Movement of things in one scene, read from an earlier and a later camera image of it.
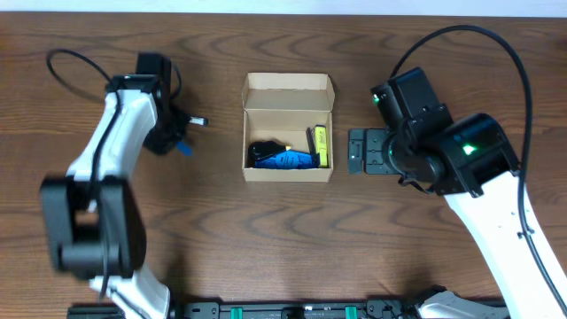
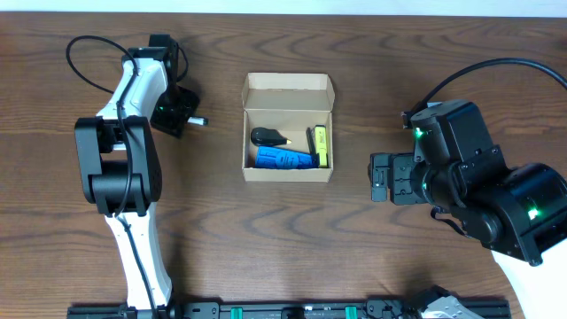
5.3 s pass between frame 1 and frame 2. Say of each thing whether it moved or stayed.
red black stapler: stayed
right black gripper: moved
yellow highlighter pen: stayed
